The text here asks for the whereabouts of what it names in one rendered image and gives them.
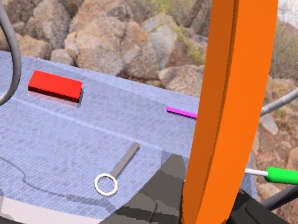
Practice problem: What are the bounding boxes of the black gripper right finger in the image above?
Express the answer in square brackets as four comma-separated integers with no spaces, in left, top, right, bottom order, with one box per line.
[226,186,287,224]

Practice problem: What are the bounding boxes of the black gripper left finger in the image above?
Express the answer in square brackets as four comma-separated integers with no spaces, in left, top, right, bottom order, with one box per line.
[100,153,186,224]

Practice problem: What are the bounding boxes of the white ring with grey handle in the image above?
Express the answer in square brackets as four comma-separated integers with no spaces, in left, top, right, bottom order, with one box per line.
[94,141,140,196]

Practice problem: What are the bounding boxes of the red rectangular block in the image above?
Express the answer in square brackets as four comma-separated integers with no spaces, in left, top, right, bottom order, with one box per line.
[28,71,82,103]

